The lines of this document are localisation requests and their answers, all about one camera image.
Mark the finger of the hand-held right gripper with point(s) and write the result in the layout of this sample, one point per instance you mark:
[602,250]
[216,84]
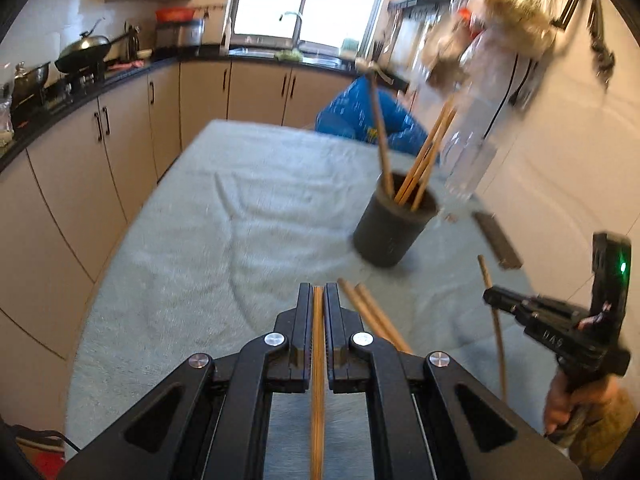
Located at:
[505,302]

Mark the black rectangular block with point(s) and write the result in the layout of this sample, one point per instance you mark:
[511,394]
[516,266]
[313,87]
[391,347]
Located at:
[497,240]

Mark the red plastic basket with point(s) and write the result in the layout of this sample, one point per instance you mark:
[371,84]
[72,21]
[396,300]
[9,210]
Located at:
[175,14]

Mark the grey-green tablecloth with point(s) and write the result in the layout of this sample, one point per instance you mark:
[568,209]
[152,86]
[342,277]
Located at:
[225,260]

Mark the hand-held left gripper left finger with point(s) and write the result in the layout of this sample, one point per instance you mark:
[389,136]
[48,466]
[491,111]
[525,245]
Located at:
[305,340]

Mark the clear glass jug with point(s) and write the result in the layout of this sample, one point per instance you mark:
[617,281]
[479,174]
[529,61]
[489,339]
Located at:
[467,170]

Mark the person's right hand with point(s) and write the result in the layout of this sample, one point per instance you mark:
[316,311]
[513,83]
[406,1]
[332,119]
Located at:
[555,405]

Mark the dark cooking pot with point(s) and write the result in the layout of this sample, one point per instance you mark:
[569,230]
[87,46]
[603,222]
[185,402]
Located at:
[30,82]

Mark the bamboo chopstick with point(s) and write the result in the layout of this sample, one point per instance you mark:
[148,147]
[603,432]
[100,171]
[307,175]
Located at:
[436,162]
[317,410]
[495,320]
[423,152]
[429,158]
[350,296]
[372,310]

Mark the green rag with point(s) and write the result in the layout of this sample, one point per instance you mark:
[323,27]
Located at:
[287,55]

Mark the pink rag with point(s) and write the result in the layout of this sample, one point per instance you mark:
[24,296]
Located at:
[125,66]

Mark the green container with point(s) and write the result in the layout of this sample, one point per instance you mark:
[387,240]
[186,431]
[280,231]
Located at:
[350,47]

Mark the hanging plastic bags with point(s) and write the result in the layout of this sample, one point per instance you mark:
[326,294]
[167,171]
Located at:
[500,20]

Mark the cardboard box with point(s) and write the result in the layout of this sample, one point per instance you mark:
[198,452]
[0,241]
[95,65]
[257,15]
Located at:
[45,462]

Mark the beige kitchen base cabinets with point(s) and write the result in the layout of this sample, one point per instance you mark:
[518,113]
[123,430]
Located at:
[75,185]

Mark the silver rice cooker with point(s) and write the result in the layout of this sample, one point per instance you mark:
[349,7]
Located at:
[180,35]

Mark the black perforated utensil holder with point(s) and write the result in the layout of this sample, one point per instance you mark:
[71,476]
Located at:
[390,235]

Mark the blue plastic bag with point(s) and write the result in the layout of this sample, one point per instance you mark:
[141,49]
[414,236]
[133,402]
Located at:
[350,110]

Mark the black wok with lid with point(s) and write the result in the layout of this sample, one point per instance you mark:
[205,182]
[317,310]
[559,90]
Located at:
[82,50]

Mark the clear plastic bag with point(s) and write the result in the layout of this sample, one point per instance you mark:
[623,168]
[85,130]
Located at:
[5,120]

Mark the gas stove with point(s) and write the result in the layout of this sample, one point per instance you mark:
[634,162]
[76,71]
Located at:
[75,82]

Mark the chrome sink faucet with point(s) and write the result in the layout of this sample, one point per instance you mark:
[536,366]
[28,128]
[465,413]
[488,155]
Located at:
[299,30]

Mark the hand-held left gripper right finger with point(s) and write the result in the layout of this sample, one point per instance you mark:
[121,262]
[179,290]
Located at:
[332,340]

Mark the black hanging tool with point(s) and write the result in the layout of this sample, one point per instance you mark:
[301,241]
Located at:
[602,50]

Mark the black kitchen countertop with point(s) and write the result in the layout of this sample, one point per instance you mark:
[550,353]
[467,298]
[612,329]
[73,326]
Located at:
[200,54]

